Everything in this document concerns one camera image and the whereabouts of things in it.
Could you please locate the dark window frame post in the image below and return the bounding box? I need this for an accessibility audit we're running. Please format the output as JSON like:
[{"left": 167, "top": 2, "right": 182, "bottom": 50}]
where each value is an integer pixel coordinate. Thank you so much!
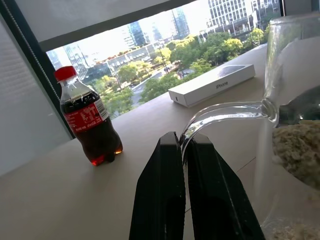
[{"left": 0, "top": 0, "right": 76, "bottom": 140}]

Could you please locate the cola bottle with red cap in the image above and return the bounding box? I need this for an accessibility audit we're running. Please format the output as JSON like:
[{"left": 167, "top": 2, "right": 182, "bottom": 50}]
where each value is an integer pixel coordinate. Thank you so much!
[{"left": 54, "top": 65, "right": 124, "bottom": 167}]

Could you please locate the beaded blind pull chain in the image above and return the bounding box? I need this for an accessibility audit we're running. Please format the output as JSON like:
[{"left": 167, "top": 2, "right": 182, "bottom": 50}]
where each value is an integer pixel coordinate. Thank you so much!
[{"left": 5, "top": 0, "right": 62, "bottom": 101}]

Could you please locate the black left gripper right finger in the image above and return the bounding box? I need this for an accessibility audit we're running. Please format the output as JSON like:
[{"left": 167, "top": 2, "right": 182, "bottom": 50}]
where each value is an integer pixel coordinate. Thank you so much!
[{"left": 186, "top": 132, "right": 266, "bottom": 240}]

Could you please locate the white roller window blind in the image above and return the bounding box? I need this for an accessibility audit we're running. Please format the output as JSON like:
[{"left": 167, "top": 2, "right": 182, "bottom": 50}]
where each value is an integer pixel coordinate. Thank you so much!
[{"left": 13, "top": 0, "right": 201, "bottom": 52}]

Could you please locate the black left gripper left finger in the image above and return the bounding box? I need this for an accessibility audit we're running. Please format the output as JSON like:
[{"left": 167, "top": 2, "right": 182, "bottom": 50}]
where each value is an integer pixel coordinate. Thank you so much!
[{"left": 128, "top": 131, "right": 186, "bottom": 240}]

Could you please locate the white iPhone box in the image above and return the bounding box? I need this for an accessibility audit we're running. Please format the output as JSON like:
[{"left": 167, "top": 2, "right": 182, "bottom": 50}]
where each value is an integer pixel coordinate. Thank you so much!
[{"left": 167, "top": 63, "right": 256, "bottom": 108}]

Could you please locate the clear glass mug with oatmeal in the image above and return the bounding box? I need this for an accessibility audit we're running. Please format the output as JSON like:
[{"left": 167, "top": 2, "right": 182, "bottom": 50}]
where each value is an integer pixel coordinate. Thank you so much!
[{"left": 179, "top": 13, "right": 320, "bottom": 240}]

